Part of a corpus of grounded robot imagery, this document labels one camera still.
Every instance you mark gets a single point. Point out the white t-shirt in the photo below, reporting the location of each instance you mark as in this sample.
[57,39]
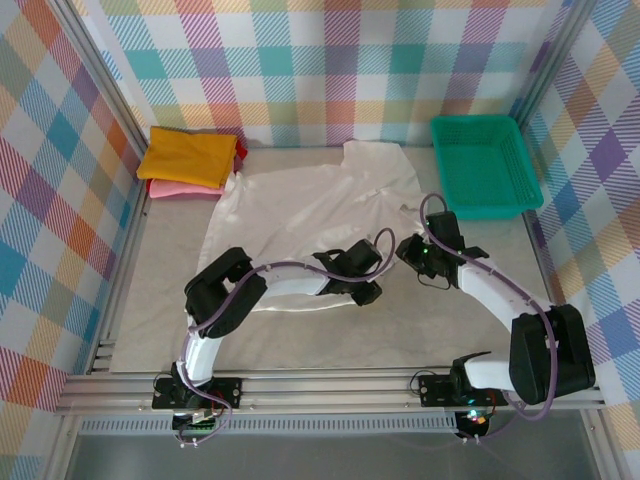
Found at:
[300,210]

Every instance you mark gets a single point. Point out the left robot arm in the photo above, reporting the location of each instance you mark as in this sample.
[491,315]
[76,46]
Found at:
[220,295]

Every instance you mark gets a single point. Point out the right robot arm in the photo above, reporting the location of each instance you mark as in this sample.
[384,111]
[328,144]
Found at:
[550,360]

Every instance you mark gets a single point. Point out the green plastic basket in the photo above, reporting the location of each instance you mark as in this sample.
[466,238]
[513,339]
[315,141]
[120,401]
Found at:
[480,165]

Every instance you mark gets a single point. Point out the mauve folded t-shirt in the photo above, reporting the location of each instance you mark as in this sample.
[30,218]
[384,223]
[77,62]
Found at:
[239,164]

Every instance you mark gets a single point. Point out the red folded t-shirt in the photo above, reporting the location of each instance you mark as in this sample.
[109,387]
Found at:
[241,149]

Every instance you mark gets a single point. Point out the pink folded t-shirt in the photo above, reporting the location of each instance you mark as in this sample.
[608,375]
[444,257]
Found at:
[180,190]

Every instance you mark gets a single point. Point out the yellow folded t-shirt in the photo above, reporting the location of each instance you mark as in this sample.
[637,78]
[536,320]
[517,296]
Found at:
[185,155]

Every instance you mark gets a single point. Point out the aluminium side rail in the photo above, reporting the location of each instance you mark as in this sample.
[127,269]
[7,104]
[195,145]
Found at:
[132,240]
[534,240]

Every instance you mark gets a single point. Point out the aluminium mounting rail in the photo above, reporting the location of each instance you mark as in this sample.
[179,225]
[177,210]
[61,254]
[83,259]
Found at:
[325,392]

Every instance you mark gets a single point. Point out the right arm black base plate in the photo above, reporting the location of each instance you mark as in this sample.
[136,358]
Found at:
[435,390]

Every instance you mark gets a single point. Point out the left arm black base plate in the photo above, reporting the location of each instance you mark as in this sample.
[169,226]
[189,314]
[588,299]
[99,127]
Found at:
[237,387]

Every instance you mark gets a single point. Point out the aluminium corner post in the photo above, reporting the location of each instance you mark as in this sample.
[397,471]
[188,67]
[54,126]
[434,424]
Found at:
[100,75]
[555,65]

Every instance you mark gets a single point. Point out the aluminium frame leg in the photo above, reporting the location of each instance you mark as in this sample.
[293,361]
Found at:
[600,445]
[60,450]

